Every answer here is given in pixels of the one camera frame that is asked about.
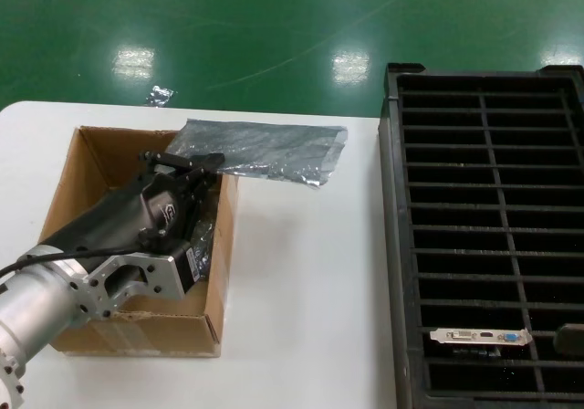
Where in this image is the crumpled foil scrap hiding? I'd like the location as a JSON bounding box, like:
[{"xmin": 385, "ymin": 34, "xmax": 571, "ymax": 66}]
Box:
[{"xmin": 144, "ymin": 85, "xmax": 177, "ymax": 107}]

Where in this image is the brown cardboard box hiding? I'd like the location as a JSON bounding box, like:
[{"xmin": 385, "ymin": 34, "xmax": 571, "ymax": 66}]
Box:
[{"xmin": 38, "ymin": 125, "xmax": 241, "ymax": 359}]

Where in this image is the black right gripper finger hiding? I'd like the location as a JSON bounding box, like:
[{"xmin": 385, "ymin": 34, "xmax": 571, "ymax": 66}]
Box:
[{"xmin": 553, "ymin": 322, "xmax": 584, "ymax": 356}]

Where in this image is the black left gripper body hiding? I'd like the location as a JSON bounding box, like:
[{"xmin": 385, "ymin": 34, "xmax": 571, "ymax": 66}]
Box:
[{"xmin": 38, "ymin": 170, "xmax": 193, "ymax": 258}]

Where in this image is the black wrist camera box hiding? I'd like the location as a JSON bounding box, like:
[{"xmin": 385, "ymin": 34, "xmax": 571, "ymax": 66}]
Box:
[{"xmin": 174, "ymin": 243, "xmax": 204, "ymax": 297}]

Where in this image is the silver antistatic bag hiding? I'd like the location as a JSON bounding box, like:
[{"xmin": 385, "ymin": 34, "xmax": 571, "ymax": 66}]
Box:
[{"xmin": 164, "ymin": 117, "xmax": 350, "ymax": 190}]

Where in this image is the graphics card in antistatic bag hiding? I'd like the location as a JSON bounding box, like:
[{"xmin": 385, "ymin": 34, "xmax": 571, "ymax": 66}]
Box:
[{"xmin": 184, "ymin": 216, "xmax": 220, "ymax": 287}]

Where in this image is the graphics card with silver bracket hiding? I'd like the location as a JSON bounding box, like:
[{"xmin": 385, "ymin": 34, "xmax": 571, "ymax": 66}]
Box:
[{"xmin": 429, "ymin": 327, "xmax": 534, "ymax": 361}]

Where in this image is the black slotted plastic container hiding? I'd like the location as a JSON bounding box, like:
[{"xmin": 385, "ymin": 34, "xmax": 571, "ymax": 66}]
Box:
[{"xmin": 377, "ymin": 61, "xmax": 584, "ymax": 409}]

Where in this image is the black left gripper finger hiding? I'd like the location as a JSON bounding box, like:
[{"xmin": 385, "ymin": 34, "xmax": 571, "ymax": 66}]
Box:
[
  {"xmin": 139, "ymin": 171, "xmax": 218, "ymax": 251},
  {"xmin": 138, "ymin": 150, "xmax": 225, "ymax": 172}
]

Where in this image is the silver camera mount bracket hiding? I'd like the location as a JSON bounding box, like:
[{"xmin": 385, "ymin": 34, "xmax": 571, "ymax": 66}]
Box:
[{"xmin": 89, "ymin": 249, "xmax": 188, "ymax": 321}]

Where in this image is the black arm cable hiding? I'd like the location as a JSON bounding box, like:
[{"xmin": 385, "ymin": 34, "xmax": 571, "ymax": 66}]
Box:
[{"xmin": 0, "ymin": 243, "xmax": 154, "ymax": 278}]

